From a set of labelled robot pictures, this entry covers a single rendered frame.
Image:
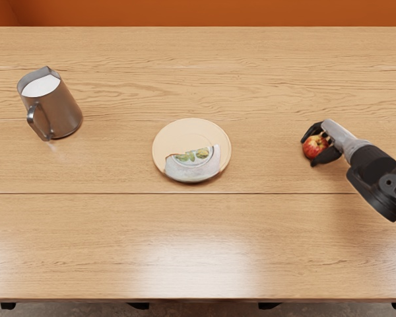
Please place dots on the beige patterned plate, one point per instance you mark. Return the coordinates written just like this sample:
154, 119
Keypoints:
191, 150

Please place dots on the red yellow apple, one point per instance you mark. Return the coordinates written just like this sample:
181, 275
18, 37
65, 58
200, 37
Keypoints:
313, 146

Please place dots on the steel milk pitcher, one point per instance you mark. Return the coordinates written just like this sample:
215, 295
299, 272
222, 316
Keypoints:
51, 104

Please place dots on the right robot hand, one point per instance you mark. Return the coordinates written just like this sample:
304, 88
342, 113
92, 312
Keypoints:
340, 134

